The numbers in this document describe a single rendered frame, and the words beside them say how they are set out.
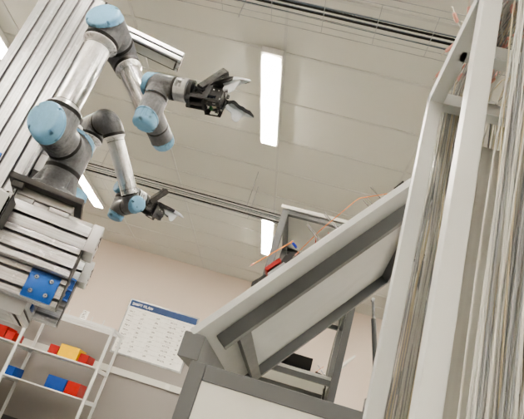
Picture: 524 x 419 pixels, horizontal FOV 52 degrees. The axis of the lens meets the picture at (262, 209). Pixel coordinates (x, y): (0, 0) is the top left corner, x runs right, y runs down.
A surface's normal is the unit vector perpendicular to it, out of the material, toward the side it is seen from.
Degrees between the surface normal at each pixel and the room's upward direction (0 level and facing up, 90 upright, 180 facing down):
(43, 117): 98
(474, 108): 90
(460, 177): 90
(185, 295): 90
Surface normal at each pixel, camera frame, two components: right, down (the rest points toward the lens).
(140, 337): 0.00, -0.42
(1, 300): 0.33, -0.30
